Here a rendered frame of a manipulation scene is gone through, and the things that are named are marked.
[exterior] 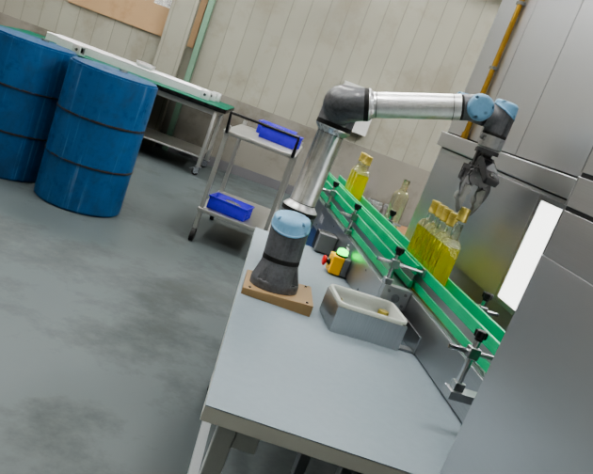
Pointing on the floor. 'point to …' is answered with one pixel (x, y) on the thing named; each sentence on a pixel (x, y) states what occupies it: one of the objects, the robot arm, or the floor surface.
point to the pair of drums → (60, 121)
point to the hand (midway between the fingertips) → (465, 211)
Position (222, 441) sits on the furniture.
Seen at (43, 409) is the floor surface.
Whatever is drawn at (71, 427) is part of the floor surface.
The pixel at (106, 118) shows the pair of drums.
